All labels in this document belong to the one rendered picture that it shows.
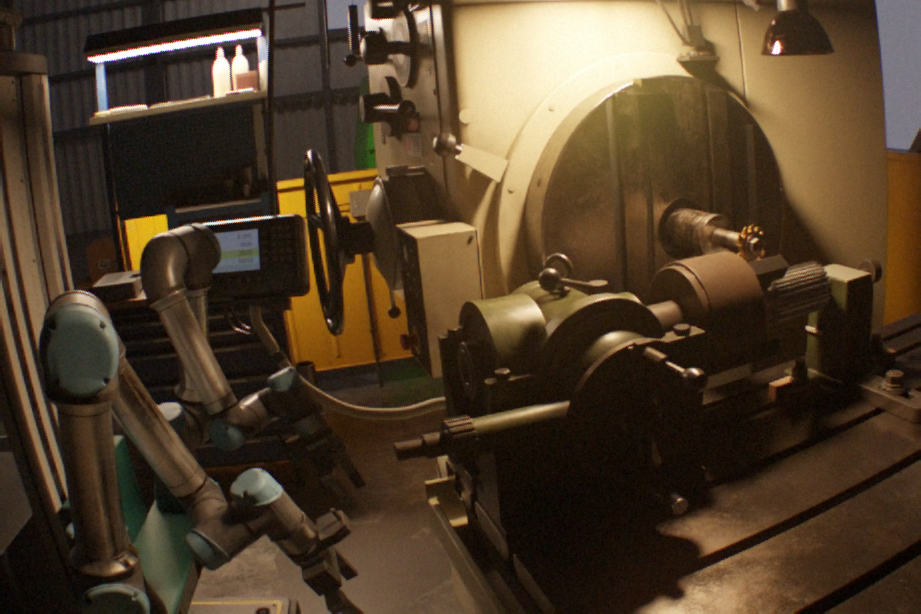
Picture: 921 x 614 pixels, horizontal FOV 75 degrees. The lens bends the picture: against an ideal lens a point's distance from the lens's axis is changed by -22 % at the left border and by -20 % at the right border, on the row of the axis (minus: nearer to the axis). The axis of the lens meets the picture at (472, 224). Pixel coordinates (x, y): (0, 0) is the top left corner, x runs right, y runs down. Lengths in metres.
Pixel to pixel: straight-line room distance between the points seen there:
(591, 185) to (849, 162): 0.81
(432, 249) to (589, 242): 0.27
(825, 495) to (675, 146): 0.69
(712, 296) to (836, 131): 0.84
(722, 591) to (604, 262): 0.68
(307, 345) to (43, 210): 2.89
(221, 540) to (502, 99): 0.89
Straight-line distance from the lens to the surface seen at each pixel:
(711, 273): 1.10
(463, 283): 1.22
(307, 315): 4.17
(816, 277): 1.29
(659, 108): 1.33
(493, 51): 1.32
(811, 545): 0.96
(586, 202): 1.27
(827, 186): 1.79
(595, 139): 1.27
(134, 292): 3.02
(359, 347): 4.26
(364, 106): 1.70
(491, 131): 1.31
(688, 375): 0.77
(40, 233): 1.54
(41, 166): 1.52
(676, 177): 1.35
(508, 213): 1.30
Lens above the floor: 1.56
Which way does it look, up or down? 9 degrees down
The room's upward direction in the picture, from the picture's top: 5 degrees counter-clockwise
